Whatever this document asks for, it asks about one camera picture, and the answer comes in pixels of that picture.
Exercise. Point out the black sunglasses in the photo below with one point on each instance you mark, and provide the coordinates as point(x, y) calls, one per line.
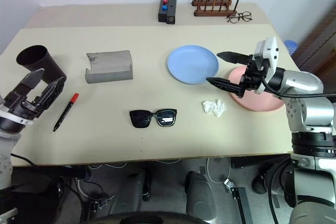
point(141, 119)

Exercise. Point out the pink plate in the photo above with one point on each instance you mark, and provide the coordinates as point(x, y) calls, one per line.
point(260, 100)

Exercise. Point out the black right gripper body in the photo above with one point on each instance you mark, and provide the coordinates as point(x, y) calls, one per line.
point(254, 77)

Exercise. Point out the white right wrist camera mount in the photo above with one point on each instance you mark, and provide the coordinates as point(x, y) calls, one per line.
point(270, 51)

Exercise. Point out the black metal bar with clamp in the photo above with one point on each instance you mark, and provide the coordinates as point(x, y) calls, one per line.
point(241, 200)

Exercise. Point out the dark grey rounded shape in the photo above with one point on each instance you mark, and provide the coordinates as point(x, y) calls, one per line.
point(199, 195)
point(131, 192)

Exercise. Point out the blue round cap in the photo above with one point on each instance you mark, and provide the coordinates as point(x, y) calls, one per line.
point(290, 45)

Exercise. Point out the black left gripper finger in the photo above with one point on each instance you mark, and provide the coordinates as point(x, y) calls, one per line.
point(52, 91)
point(32, 79)

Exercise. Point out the grey glasses case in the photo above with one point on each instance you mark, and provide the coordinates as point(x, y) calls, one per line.
point(110, 66)

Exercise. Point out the thin-framed clear eyeglasses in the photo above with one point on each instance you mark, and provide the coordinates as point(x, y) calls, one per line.
point(232, 19)

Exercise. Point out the black box with coloured buttons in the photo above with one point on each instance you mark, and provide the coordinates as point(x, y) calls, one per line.
point(163, 12)

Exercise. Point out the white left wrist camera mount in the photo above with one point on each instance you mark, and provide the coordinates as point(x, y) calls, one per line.
point(13, 118)

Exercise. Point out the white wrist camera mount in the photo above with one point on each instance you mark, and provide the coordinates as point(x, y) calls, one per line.
point(13, 118)
point(270, 51)

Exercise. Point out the black shoe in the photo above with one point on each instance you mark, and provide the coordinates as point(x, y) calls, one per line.
point(260, 184)

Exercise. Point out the black marker with red cap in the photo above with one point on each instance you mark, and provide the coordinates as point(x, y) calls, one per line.
point(65, 111)

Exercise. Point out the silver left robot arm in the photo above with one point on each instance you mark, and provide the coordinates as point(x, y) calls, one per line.
point(5, 145)

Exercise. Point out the blue plate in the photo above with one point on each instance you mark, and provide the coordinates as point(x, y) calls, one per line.
point(193, 64)

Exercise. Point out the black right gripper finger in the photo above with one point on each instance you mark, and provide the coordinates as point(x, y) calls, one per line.
point(235, 58)
point(228, 86)

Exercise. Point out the dark brown cup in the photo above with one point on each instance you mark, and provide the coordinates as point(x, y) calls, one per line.
point(50, 64)

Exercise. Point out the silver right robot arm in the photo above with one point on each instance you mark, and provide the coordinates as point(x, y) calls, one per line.
point(302, 82)

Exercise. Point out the crumpled white tissue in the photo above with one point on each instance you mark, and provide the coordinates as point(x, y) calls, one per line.
point(214, 107)

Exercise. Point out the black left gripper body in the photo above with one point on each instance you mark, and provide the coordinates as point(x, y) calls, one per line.
point(23, 103)

